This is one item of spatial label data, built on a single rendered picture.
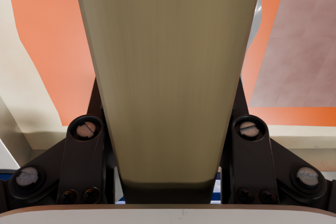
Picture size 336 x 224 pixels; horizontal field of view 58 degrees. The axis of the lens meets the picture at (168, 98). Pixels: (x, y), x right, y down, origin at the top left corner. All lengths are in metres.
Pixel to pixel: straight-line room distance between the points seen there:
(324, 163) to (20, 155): 0.38
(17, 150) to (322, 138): 0.38
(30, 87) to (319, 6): 0.28
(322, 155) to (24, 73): 0.37
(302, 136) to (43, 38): 0.32
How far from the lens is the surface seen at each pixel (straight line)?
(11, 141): 0.40
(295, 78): 0.34
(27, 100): 0.37
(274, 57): 0.31
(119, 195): 0.37
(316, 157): 0.44
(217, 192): 0.42
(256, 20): 0.28
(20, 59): 0.32
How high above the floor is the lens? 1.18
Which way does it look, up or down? 43 degrees down
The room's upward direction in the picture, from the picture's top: 180 degrees clockwise
